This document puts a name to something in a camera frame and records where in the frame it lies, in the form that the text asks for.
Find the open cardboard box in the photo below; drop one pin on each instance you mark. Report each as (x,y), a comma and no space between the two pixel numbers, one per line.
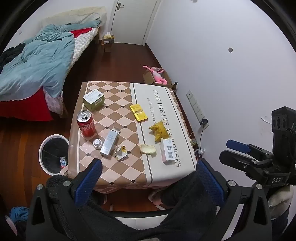
(149,77)

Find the dark glass bottle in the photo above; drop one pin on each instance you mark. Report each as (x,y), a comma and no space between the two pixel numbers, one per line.
(175,86)

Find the light blue duvet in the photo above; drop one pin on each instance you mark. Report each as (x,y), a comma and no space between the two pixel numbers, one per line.
(41,62)

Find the black charger plug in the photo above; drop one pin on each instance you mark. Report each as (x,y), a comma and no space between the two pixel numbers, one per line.
(203,122)

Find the white door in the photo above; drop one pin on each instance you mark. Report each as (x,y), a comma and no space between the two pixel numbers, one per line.
(131,20)

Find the pink plush toy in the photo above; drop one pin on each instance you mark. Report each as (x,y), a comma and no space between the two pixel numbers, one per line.
(157,76)

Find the small wooden stool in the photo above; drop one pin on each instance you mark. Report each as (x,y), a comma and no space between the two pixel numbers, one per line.
(108,48)

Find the pink slipper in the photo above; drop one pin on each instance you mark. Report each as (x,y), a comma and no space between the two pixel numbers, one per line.
(156,198)
(103,198)

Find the white wall socket strip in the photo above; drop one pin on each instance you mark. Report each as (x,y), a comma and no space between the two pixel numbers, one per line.
(195,106)

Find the cream knitted blanket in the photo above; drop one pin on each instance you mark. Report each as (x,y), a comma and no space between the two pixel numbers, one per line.
(74,15)

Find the yellow booklet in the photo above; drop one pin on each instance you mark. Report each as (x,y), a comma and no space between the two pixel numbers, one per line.
(138,113)

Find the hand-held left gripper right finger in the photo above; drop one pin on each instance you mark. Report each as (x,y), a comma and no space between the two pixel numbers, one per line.
(210,179)

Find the white barcode box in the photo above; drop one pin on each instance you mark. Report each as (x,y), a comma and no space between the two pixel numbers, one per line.
(167,150)

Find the white round trash can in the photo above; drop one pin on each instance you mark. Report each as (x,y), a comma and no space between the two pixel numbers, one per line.
(49,150)

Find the green cardboard box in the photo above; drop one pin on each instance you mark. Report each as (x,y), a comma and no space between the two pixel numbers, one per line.
(92,103)

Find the blue cloth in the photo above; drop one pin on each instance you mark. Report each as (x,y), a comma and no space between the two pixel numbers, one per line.
(19,215)

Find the dark clothes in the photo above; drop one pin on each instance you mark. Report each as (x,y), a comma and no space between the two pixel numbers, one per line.
(10,54)

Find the white gold wrapper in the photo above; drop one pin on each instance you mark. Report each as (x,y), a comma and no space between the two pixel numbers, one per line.
(121,154)

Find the pink patterned quilt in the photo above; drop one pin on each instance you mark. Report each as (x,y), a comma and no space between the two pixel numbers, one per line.
(81,46)

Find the wooden bed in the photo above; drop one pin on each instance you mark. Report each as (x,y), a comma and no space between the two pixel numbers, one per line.
(97,37)

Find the small printed card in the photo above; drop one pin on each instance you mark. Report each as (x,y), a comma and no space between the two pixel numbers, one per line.
(63,162)

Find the yellow wrapper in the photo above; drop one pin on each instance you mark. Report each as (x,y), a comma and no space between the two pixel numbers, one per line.
(159,132)

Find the small white bottle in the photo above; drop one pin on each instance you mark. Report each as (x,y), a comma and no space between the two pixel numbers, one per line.
(97,144)

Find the red soda can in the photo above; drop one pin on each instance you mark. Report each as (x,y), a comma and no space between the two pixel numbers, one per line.
(86,127)

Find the red bed sheet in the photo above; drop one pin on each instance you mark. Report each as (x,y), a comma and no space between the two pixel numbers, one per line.
(23,109)

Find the table with checkered cloth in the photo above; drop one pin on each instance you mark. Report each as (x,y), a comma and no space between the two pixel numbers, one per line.
(124,169)

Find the pink cloth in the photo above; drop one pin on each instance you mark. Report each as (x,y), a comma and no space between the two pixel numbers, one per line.
(10,226)

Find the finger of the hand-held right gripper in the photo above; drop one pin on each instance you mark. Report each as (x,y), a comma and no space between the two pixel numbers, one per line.
(238,146)
(240,162)

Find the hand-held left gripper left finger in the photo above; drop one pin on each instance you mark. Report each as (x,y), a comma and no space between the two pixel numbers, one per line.
(89,179)

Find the silver blue carton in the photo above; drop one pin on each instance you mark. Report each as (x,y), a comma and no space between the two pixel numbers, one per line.
(108,143)

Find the tissue box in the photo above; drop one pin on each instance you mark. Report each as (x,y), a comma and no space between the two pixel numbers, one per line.
(108,37)

